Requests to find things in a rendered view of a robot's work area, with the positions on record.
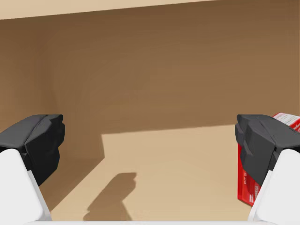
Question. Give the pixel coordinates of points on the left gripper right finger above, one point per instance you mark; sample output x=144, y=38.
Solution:
x=262, y=145

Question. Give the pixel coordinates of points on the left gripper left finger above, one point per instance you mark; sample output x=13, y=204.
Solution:
x=28, y=150

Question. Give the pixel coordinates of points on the red carton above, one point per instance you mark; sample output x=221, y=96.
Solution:
x=246, y=187

